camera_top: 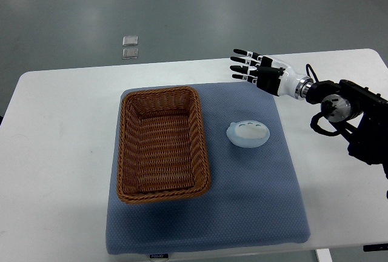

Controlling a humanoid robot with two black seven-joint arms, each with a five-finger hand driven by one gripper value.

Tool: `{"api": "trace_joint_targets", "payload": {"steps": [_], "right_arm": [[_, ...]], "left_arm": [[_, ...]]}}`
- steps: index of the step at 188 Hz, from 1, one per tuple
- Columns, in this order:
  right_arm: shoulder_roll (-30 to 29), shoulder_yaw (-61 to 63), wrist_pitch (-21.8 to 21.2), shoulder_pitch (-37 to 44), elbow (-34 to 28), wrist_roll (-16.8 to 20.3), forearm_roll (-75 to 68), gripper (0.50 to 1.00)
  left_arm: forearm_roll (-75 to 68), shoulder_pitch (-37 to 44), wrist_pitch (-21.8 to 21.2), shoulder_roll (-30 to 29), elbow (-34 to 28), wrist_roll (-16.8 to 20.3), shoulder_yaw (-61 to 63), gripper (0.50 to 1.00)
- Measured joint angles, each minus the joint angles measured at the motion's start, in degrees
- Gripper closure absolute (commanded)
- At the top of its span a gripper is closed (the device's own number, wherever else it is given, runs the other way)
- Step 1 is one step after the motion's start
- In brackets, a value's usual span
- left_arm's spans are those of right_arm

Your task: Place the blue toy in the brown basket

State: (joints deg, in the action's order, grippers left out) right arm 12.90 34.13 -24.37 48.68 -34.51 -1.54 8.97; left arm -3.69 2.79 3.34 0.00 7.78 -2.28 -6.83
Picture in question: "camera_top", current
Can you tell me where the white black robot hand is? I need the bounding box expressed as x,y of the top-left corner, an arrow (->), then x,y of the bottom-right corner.
230,49 -> 313,99

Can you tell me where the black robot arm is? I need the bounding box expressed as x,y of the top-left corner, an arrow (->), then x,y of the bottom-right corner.
230,49 -> 387,170

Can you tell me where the brown wicker basket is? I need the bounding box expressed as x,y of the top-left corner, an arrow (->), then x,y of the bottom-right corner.
116,86 -> 211,204

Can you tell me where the lower metal floor plate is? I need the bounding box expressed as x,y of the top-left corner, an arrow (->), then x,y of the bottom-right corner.
122,48 -> 139,59

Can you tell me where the metal floor plate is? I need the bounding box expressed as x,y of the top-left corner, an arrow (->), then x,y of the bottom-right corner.
122,48 -> 139,59
122,35 -> 138,47

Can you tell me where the upper metal floor plate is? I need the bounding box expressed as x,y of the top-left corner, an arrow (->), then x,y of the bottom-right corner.
122,35 -> 138,47

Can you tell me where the blue textured cloth mat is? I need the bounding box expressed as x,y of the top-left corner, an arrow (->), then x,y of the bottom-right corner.
105,82 -> 310,255

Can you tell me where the white table leg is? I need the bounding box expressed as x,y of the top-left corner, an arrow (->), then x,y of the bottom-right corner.
315,248 -> 333,262

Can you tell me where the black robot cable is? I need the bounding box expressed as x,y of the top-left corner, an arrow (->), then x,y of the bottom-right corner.
305,63 -> 320,83

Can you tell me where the black table bracket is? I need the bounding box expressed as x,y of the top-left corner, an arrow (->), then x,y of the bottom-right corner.
363,243 -> 388,252

